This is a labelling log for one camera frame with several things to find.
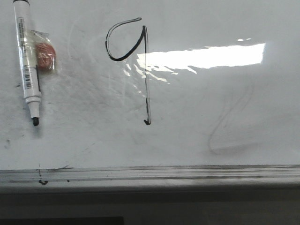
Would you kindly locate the red round magnet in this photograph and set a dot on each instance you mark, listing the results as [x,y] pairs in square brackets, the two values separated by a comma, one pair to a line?
[44,52]

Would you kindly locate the white whiteboard marker pen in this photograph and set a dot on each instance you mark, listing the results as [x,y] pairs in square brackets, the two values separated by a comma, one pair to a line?
[27,59]

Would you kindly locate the white whiteboard surface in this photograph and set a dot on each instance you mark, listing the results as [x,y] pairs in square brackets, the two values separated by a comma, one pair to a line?
[156,83]

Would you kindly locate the aluminium whiteboard frame rail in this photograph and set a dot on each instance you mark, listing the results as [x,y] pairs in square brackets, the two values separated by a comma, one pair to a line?
[152,177]

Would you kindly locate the dark panel below whiteboard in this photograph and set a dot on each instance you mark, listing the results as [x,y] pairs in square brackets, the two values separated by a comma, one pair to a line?
[65,221]

